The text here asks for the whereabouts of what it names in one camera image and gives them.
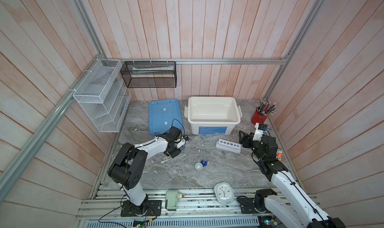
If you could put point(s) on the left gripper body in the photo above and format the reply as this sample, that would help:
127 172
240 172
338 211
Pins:
174 151

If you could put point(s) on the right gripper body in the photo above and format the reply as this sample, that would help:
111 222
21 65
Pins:
253 145

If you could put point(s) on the small blue bottle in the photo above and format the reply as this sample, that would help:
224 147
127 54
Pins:
204 163

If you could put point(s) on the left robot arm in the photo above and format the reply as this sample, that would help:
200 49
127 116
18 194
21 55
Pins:
128 166

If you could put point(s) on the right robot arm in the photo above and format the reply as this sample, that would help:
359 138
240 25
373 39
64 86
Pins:
303 212

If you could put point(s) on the white test tube rack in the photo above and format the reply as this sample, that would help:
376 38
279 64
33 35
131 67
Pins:
228 146

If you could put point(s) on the blue plastic bin lid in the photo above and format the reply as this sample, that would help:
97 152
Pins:
163 114

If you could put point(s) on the red pencil cup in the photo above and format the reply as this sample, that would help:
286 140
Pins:
258 118

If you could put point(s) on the pack of colored markers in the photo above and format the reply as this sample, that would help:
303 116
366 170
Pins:
279 154

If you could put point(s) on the bundle of pencils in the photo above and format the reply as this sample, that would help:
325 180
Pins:
266 108

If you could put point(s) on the white plastic storage bin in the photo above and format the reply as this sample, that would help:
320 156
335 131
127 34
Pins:
212 115

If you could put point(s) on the small white bowl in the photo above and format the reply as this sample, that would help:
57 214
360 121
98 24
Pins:
198 166

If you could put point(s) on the white analog clock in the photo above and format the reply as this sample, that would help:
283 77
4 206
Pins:
224 193

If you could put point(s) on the pale green timer device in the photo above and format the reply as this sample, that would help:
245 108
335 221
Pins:
172 198

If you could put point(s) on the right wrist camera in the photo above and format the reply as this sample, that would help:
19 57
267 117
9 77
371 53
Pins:
260 130

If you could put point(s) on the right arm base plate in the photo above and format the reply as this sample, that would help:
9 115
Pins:
247 206

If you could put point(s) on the black mesh wall basket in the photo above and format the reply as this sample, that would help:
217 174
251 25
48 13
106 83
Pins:
149 74

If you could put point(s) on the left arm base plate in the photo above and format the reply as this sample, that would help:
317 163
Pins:
149 208

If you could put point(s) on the white wire mesh shelf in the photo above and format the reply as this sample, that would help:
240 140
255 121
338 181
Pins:
103 96

